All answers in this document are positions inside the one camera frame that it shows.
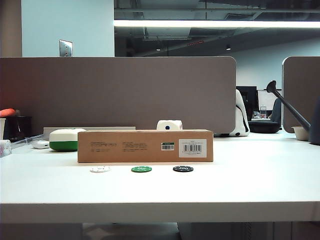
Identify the black poker chip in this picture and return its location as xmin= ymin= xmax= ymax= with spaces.
xmin=172 ymin=165 xmax=195 ymax=173

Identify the brown cardboard box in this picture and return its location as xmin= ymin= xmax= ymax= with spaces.
xmin=77 ymin=129 xmax=214 ymax=164

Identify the green poker chip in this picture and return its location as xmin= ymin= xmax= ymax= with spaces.
xmin=131 ymin=165 xmax=153 ymax=174

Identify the white poker chip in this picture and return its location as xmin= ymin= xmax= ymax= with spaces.
xmin=90 ymin=165 xmax=112 ymax=174

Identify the white floral box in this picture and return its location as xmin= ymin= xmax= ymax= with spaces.
xmin=0 ymin=139 xmax=12 ymax=158

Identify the white die with blue dot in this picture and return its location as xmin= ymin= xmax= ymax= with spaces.
xmin=156 ymin=119 xmax=184 ymax=131

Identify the wide grey desk partition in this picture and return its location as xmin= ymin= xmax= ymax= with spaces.
xmin=0 ymin=56 xmax=237 ymax=137

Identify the white and black plush toy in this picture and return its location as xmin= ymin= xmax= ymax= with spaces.
xmin=214 ymin=89 xmax=251 ymax=138

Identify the black computer monitor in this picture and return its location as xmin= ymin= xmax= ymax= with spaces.
xmin=236 ymin=85 xmax=258 ymax=121

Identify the white and green rounded case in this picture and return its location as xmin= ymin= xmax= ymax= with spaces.
xmin=48 ymin=128 xmax=87 ymax=152

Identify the black round cushion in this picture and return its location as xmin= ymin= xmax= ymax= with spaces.
xmin=248 ymin=120 xmax=281 ymax=134

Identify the lit white computer monitor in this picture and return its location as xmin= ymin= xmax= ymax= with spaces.
xmin=257 ymin=89 xmax=279 ymax=111

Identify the ceiling light strip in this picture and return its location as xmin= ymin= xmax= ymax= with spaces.
xmin=113 ymin=19 xmax=320 ymax=29

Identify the seated person in dark top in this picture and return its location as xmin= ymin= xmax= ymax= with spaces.
xmin=269 ymin=97 xmax=284 ymax=123

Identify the small white earbud case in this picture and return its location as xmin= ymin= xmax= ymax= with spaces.
xmin=31 ymin=140 xmax=51 ymax=150

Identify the clear acrylic strip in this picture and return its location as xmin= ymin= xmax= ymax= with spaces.
xmin=10 ymin=134 xmax=45 ymax=151

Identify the white paper bowl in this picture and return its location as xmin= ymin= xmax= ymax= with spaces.
xmin=291 ymin=126 xmax=311 ymax=141

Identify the black cup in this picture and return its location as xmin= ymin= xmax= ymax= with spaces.
xmin=3 ymin=116 xmax=33 ymax=142

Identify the narrow grey desk partition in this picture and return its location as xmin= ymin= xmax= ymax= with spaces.
xmin=282 ymin=56 xmax=320 ymax=134

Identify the orange object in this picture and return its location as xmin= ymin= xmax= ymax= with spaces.
xmin=0 ymin=108 xmax=17 ymax=118

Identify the dark grey watering can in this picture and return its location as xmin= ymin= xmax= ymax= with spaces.
xmin=266 ymin=80 xmax=320 ymax=146

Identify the white paper cup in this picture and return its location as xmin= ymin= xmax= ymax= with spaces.
xmin=0 ymin=117 xmax=7 ymax=141

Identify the metal wall switch plate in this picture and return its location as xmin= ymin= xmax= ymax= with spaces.
xmin=59 ymin=39 xmax=74 ymax=57

